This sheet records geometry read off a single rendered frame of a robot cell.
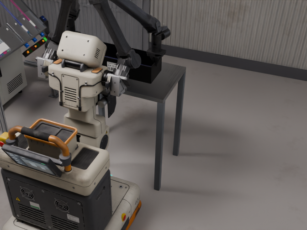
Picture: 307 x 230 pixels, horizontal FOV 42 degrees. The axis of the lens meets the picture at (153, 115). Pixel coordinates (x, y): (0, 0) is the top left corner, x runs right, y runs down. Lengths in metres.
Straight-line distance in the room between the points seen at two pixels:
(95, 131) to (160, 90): 0.54
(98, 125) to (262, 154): 1.62
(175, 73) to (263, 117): 1.35
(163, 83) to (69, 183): 0.98
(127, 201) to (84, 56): 0.98
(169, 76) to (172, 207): 0.91
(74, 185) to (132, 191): 0.69
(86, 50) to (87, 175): 0.61
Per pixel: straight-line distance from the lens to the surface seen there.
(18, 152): 1.94
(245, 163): 3.31
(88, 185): 1.97
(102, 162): 2.04
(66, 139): 2.02
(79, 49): 2.07
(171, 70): 2.78
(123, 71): 2.08
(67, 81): 2.11
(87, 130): 2.30
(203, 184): 3.08
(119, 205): 2.53
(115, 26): 2.06
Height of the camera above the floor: 2.18
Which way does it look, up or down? 36 degrees down
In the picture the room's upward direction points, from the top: 2 degrees clockwise
